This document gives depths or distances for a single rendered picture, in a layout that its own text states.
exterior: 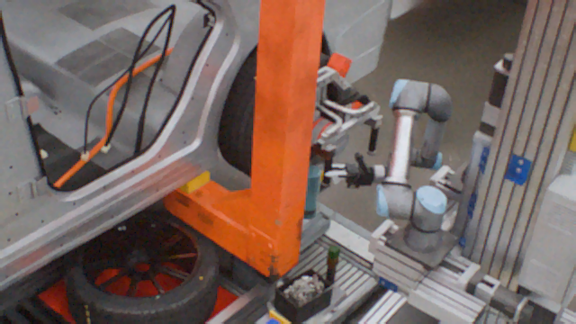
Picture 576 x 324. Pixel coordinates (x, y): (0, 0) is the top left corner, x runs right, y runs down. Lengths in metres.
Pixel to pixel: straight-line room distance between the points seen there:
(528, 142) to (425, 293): 0.70
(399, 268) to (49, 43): 1.96
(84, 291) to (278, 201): 0.89
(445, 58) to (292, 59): 3.56
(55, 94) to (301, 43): 1.53
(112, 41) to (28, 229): 1.25
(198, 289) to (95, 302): 0.42
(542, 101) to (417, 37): 3.69
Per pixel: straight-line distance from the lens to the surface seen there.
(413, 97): 3.20
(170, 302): 3.38
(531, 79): 2.92
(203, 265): 3.53
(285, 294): 3.36
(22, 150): 2.90
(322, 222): 4.32
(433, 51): 6.36
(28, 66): 4.11
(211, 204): 3.53
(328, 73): 3.65
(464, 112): 5.69
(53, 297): 3.78
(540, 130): 2.97
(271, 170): 3.11
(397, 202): 3.12
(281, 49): 2.83
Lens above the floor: 2.95
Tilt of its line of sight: 37 degrees down
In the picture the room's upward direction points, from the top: 5 degrees clockwise
